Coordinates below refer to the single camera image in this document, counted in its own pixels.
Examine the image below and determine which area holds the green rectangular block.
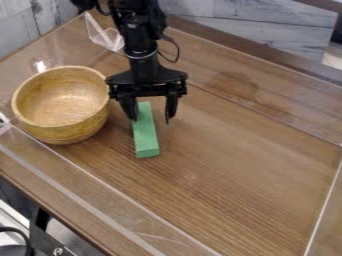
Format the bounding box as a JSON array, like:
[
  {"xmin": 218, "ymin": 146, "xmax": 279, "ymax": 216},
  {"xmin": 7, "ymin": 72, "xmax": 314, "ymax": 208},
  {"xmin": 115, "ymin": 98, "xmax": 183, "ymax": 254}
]
[{"xmin": 133, "ymin": 101, "xmax": 159, "ymax": 158}]

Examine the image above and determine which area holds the clear acrylic corner bracket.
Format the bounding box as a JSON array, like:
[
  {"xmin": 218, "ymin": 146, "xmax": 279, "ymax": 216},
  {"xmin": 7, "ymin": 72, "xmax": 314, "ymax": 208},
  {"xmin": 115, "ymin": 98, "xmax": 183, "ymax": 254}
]
[{"xmin": 84, "ymin": 12, "xmax": 125, "ymax": 52}]

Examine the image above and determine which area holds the black cable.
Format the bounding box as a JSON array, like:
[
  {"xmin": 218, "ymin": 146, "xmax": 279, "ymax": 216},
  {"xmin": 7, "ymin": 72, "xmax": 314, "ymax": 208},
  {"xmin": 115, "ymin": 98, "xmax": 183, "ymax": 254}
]
[{"xmin": 0, "ymin": 226, "xmax": 35, "ymax": 256}]

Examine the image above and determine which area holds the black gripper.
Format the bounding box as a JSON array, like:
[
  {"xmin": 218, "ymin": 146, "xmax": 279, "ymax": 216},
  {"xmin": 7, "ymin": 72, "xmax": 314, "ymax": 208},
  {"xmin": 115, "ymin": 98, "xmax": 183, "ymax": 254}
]
[{"xmin": 106, "ymin": 66, "xmax": 189, "ymax": 123}]

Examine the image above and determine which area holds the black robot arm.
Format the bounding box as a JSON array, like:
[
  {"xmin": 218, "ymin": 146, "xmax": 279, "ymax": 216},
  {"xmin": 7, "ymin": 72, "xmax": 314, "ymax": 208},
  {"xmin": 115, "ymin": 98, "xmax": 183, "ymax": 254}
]
[{"xmin": 70, "ymin": 0, "xmax": 189, "ymax": 121}]

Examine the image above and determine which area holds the black table clamp mount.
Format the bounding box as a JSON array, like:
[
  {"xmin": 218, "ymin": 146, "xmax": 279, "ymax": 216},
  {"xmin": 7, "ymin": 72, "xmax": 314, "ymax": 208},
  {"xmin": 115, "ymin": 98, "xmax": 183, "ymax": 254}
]
[{"xmin": 30, "ymin": 226, "xmax": 76, "ymax": 256}]

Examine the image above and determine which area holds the clear acrylic barrier wall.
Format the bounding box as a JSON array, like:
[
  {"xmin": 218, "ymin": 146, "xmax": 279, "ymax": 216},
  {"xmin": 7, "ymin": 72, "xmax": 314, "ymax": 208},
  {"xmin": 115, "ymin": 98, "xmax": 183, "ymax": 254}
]
[{"xmin": 0, "ymin": 11, "xmax": 342, "ymax": 256}]

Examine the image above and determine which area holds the black table leg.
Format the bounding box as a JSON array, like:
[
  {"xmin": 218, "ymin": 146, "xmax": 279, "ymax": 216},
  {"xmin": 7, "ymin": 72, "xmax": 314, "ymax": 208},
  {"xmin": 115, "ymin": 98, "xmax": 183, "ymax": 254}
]
[{"xmin": 34, "ymin": 208, "xmax": 51, "ymax": 231}]

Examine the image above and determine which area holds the brown wooden bowl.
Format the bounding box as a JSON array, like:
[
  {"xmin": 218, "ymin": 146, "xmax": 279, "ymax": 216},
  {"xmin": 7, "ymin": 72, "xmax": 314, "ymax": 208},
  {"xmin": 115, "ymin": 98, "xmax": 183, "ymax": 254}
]
[{"xmin": 11, "ymin": 65, "xmax": 110, "ymax": 145}]

